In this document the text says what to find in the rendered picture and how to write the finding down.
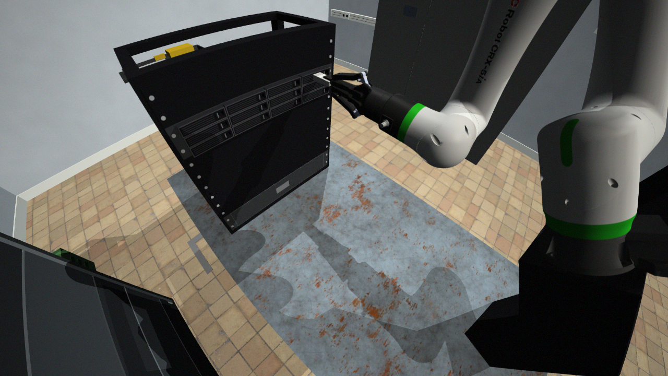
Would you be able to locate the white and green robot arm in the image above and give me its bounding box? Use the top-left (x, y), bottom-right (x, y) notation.
top-left (378, 0), bottom-right (668, 278)

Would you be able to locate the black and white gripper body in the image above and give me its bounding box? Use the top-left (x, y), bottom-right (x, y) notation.
top-left (352, 82), bottom-right (392, 124)

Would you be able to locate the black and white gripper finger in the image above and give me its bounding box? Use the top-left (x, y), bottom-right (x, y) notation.
top-left (313, 78), bottom-right (361, 119)
top-left (313, 71), bottom-right (370, 98)

